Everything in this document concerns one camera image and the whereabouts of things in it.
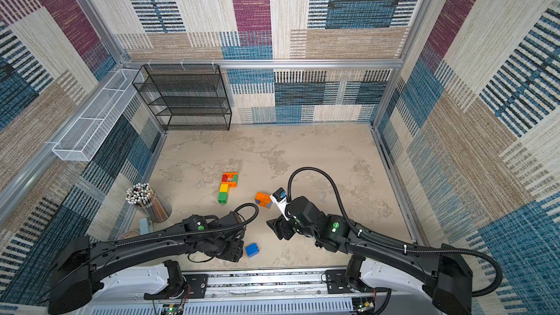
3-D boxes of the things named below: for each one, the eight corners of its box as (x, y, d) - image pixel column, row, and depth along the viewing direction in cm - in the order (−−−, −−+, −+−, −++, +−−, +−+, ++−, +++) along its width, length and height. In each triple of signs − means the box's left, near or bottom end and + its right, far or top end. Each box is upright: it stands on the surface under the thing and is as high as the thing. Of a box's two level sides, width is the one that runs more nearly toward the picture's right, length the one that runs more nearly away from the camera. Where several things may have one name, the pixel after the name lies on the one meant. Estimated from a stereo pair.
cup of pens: (148, 222, 89) (121, 201, 75) (155, 205, 94) (131, 182, 79) (167, 222, 89) (144, 201, 75) (173, 205, 94) (153, 182, 79)
